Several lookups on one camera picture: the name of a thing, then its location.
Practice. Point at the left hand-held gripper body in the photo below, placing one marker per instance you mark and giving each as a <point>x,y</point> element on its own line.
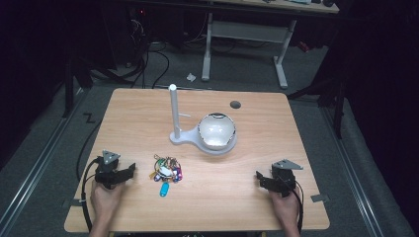
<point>106,174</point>

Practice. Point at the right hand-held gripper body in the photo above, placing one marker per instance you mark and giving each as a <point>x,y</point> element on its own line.
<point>282,179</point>

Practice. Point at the person's left hand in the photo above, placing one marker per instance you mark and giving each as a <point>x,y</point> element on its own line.
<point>104,202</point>

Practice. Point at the person's right hand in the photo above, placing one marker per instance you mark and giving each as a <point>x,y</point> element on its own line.
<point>286,207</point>

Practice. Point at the bunch of colourful key tags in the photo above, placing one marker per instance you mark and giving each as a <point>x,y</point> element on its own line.
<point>167,169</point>

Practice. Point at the blue key tag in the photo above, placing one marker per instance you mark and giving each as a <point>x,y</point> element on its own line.
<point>164,189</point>

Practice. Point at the grey tape piece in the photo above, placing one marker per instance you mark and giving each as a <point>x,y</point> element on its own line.
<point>71,202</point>
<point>319,198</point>

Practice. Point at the white stand with pole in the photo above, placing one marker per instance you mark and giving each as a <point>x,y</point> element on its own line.
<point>184,133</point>

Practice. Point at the white shiny bowl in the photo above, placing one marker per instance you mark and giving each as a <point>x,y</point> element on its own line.
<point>217,130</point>

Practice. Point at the dark round table grommet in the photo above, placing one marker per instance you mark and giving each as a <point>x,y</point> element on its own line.
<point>235,104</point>

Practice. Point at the black metal stand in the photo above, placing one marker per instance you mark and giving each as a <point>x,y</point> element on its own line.
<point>68,89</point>
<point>332,98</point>

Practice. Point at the white paper scrap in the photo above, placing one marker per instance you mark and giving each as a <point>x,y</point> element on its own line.
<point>191,77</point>

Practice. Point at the white-legged wooden desk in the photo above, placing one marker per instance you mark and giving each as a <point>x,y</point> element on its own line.
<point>245,31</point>

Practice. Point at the metal floor rail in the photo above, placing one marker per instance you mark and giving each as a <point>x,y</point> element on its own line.
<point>29,184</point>
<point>354,171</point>

